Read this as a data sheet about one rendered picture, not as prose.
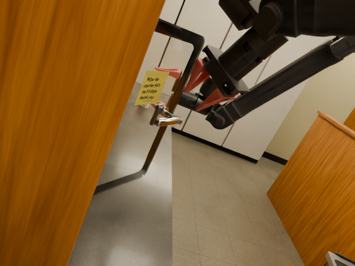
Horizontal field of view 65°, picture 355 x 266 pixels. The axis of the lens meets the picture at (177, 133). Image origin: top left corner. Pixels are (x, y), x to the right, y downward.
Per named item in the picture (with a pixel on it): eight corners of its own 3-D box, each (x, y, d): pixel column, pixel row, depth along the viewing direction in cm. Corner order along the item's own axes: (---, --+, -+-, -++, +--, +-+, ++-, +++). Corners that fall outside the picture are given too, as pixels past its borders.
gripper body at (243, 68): (229, 97, 48) (265, 68, 44) (198, 51, 50) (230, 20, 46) (242, 97, 53) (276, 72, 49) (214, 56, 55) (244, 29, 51)
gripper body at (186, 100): (178, 74, 85) (200, 83, 87) (166, 103, 89) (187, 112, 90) (179, 79, 80) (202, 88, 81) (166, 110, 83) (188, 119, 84)
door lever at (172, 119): (140, 117, 60) (144, 107, 59) (165, 115, 68) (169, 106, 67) (157, 130, 58) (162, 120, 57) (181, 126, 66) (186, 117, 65)
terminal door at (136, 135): (40, 211, 52) (103, -6, 38) (143, 174, 78) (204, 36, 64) (42, 214, 52) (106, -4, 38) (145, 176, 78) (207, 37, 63)
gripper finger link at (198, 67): (188, 112, 52) (227, 81, 47) (170, 82, 54) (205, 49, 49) (205, 111, 58) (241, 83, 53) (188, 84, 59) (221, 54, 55)
